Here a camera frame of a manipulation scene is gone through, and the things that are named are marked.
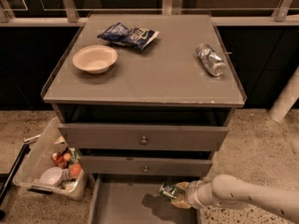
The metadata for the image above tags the silver blue soda can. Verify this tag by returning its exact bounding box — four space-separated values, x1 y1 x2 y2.
196 44 226 77

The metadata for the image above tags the white paper bowl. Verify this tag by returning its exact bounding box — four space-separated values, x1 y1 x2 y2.
73 45 118 75

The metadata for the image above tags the orange fruit in bin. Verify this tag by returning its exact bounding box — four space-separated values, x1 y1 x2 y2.
69 163 81 179

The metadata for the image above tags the metal railing frame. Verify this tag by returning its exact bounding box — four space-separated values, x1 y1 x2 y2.
0 0 299 26

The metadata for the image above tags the grey open bottom drawer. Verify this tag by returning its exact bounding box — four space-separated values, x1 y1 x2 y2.
87 175 202 224

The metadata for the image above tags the clear plastic storage bin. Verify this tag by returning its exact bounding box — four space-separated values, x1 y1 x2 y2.
13 118 88 201

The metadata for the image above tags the green soda can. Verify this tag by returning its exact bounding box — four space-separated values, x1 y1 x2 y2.
159 182 183 200

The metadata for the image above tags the black bar on floor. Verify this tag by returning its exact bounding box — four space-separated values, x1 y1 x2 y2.
0 143 31 220

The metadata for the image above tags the grey middle drawer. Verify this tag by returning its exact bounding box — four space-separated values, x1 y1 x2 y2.
79 156 212 176

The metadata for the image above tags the red snack packet in bin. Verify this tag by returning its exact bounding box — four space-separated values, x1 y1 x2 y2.
51 152 67 169

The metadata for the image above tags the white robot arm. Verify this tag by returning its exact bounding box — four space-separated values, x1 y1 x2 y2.
175 68 299 224

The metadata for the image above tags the grey top drawer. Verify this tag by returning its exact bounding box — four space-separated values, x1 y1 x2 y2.
59 123 228 151

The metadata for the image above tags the grey drawer cabinet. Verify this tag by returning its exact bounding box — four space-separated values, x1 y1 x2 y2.
40 13 248 224

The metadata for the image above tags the white cup in bin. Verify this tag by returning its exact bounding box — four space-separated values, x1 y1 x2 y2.
39 167 63 186

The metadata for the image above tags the blue chip bag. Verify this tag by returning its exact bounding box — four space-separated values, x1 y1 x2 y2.
97 22 159 50

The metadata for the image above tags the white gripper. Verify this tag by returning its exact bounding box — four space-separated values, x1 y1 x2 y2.
171 180 205 209

